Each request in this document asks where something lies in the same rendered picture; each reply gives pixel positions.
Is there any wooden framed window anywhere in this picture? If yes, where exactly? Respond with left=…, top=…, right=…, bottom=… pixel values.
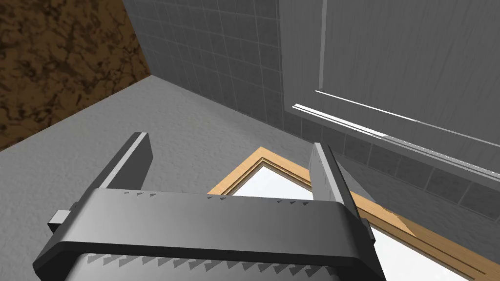
left=207, top=146, right=500, bottom=281

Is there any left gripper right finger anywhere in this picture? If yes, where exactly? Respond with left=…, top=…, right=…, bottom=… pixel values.
left=308, top=142, right=361, bottom=219

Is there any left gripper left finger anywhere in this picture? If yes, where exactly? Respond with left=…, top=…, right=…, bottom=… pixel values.
left=95, top=132, right=153, bottom=191

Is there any grey panelled cupboard door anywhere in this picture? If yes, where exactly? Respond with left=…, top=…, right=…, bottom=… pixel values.
left=278, top=0, right=500, bottom=193

